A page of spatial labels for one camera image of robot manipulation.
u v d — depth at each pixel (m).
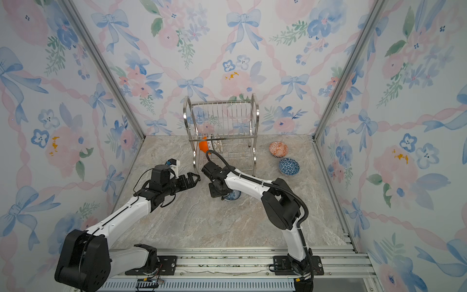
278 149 1.13
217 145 1.00
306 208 0.47
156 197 0.62
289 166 1.03
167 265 0.74
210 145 0.99
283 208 0.51
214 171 0.71
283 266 0.73
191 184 0.76
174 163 0.78
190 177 0.77
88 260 0.40
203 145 1.00
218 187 0.65
